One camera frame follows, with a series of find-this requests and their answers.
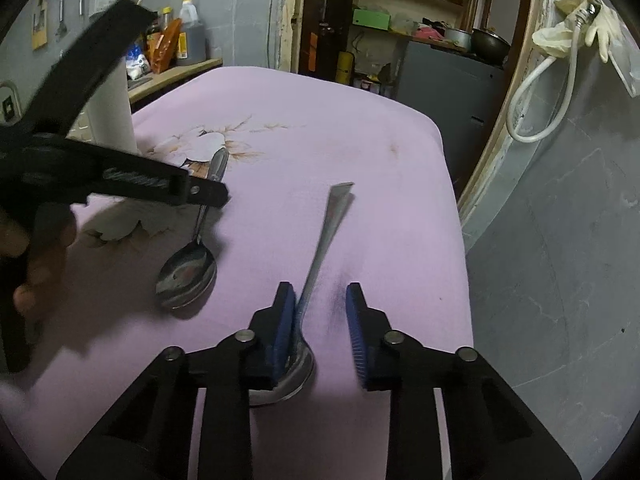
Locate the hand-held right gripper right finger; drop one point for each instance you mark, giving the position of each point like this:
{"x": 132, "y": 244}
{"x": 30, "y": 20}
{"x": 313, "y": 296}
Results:
{"x": 356, "y": 330}

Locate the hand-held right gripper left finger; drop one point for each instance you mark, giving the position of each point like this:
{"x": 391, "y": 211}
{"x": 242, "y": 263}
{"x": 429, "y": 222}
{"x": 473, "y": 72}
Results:
{"x": 282, "y": 330}

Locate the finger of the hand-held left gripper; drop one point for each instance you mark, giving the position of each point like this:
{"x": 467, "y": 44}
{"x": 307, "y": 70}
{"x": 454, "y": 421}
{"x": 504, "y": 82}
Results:
{"x": 90, "y": 60}
{"x": 150, "y": 182}

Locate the white utensil holder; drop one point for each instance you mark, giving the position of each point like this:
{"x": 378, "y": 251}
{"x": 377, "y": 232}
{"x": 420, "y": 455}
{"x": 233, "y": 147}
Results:
{"x": 112, "y": 110}

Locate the person's left hand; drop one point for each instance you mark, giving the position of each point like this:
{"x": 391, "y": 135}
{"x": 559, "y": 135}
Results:
{"x": 52, "y": 240}

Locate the blue white food packet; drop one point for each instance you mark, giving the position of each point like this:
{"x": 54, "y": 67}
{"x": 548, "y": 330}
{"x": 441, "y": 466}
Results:
{"x": 137, "y": 62}

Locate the hanging metal utensil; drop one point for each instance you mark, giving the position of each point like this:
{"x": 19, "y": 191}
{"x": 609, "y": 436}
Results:
{"x": 61, "y": 20}

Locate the metal strainer ladle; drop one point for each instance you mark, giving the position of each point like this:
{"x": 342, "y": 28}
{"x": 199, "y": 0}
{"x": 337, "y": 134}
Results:
{"x": 81, "y": 7}

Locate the wooden knife holder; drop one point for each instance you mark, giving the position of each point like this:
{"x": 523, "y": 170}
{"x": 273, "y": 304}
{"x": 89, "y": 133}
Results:
{"x": 40, "y": 25}

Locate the orange food packet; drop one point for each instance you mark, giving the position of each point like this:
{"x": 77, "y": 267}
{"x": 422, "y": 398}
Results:
{"x": 165, "y": 47}

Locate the beige kitchen counter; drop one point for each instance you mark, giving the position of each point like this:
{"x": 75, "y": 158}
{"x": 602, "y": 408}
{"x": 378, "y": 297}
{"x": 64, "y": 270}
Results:
{"x": 170, "y": 75}

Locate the yellow cap sauce bottle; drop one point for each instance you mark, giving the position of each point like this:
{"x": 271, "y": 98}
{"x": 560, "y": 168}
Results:
{"x": 166, "y": 19}

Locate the cooking oil jug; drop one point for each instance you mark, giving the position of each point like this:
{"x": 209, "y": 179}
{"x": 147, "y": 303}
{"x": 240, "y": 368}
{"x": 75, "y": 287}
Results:
{"x": 191, "y": 35}

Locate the pink floral tablecloth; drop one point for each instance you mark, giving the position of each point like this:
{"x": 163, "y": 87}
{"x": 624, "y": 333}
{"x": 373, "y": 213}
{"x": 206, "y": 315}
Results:
{"x": 350, "y": 160}

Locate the yellow cylinder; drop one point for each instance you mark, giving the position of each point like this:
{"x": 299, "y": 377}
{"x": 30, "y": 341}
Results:
{"x": 345, "y": 67}

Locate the dark brown wooden door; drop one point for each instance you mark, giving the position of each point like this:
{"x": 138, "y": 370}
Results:
{"x": 327, "y": 20}

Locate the grey metal cabinet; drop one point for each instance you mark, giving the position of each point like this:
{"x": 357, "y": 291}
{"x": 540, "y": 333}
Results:
{"x": 445, "y": 85}

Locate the green box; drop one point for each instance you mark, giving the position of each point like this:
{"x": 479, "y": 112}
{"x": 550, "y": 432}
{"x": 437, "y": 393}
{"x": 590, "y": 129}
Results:
{"x": 371, "y": 19}

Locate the pink cloth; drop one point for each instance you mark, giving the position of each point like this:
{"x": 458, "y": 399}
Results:
{"x": 429, "y": 34}

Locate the silver cooking pot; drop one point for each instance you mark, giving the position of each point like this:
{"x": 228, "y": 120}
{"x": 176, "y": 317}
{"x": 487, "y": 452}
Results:
{"x": 457, "y": 39}

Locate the black wok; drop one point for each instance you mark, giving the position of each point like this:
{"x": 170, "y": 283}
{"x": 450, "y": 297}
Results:
{"x": 490, "y": 45}

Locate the cream rubber glove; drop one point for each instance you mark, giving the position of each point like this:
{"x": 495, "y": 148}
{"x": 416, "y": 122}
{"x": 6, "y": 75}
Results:
{"x": 557, "y": 35}
{"x": 607, "y": 30}

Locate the white mesh bag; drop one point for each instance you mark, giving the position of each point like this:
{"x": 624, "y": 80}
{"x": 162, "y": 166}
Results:
{"x": 627, "y": 70}

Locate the worn wooden door frame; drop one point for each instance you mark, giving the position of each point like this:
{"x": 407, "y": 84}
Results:
{"x": 505, "y": 110}

